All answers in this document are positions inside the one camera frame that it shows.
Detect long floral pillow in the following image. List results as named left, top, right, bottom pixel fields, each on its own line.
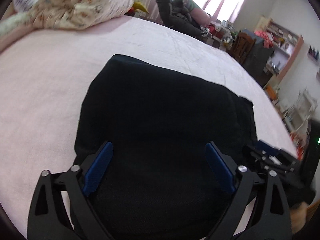
left=0, top=12, right=36, bottom=52

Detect wooden chair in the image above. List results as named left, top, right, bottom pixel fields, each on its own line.
left=231, top=33, right=256, bottom=65

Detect right hand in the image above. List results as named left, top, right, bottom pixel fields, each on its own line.
left=290, top=202, right=308, bottom=235

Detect pink bed blanket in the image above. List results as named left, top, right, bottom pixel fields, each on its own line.
left=1, top=16, right=296, bottom=235

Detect pink bookshelf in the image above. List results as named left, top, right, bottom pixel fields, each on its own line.
left=254, top=16, right=304, bottom=82

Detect dark desk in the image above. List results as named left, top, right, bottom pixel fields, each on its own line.
left=241, top=29, right=274, bottom=88

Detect rolled floral quilt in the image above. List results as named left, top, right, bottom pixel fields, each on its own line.
left=28, top=0, right=134, bottom=30

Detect yellow plush toy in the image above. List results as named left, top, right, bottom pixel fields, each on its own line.
left=125, top=1, right=149, bottom=16

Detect black pants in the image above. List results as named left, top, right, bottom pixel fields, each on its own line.
left=74, top=55, right=257, bottom=239

